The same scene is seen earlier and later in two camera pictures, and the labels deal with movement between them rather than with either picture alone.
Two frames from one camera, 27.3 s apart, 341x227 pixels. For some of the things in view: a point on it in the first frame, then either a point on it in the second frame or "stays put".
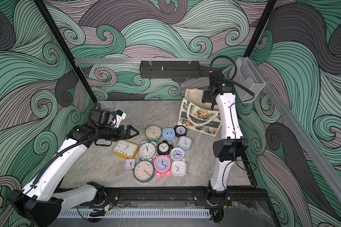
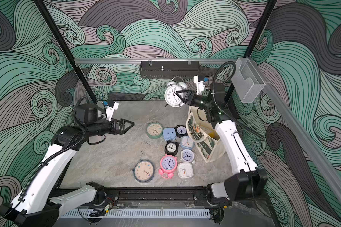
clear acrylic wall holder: (245, 72) stays put
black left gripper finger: (130, 127) to (183, 95)
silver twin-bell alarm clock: (147, 150) to (176, 84)
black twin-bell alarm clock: (164, 148) to (171, 148)
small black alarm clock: (180, 130) stays put
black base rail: (233, 197) stays put
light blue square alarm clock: (184, 143) stays put
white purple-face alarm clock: (178, 154) to (187, 154)
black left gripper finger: (128, 135) to (188, 93)
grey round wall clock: (144, 170) stays put
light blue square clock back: (168, 134) stays put
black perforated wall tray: (169, 69) stays put
